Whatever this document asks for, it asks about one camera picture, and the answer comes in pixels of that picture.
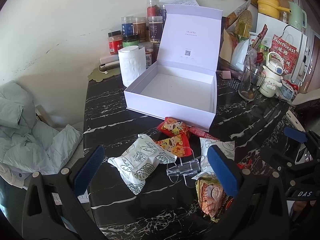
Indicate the green label jar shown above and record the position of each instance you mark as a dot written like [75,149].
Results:
[130,41]

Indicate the white label jar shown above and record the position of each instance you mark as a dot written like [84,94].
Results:
[148,55]

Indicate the pink note pad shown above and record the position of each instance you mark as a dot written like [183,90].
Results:
[225,74]

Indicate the pale pink power bank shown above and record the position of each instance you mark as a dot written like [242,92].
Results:
[109,61]

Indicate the yellow pot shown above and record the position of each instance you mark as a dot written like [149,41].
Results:
[268,6]

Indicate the spoon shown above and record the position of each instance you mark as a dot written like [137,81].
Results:
[250,93]

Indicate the brown label jar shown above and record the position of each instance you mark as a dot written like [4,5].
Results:
[140,28]

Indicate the gold snack packet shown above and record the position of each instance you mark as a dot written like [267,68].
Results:
[212,200]

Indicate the small paper label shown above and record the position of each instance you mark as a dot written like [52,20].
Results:
[84,198]

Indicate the toilet paper roll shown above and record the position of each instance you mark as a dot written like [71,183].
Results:
[131,66]

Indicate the plain red candy packet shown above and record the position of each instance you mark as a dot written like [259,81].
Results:
[202,132]

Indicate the blue white small packet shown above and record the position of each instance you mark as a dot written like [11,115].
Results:
[287,92]

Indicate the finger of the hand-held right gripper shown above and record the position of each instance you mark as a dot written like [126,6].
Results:
[282,163]
[295,133]

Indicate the white bread-print snack packet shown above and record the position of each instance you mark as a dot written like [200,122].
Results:
[140,162]
[226,147]

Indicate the red cartoon candy packet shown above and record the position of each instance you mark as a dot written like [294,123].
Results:
[172,127]
[172,146]

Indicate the green coaster mat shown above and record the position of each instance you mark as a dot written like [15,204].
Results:
[100,76]

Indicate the dark label jar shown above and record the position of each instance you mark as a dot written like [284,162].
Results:
[155,28]

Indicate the red seasoning jar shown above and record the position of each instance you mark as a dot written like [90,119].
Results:
[115,43]

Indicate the brown paper bag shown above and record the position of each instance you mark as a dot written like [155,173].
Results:
[227,47]

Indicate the white paper bag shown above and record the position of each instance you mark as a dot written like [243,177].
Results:
[275,26]

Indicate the white gift box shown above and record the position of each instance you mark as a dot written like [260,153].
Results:
[175,92]

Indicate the purple label jar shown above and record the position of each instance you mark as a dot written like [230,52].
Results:
[163,11]

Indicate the clear plastic jar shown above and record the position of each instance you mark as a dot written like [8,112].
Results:
[157,51]

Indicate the glass mug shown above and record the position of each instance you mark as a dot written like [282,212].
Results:
[250,85]

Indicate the white cartoon bottle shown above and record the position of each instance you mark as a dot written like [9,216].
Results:
[270,80]

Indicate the blue label jar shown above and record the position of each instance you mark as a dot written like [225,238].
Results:
[127,26]

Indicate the green electric kettle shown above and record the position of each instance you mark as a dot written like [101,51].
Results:
[296,16]

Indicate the gold box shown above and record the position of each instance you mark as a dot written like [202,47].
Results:
[242,28]

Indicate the red paper bag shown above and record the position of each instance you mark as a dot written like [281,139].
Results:
[285,46]

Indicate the clear acrylic stand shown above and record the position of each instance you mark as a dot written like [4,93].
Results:
[182,168]

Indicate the person's right hand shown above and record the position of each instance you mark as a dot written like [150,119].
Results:
[302,208]

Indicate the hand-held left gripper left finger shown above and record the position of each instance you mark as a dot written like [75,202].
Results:
[90,170]

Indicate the light blue jacket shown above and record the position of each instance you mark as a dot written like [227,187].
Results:
[30,135]

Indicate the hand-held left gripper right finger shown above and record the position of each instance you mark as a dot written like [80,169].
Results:
[222,172]

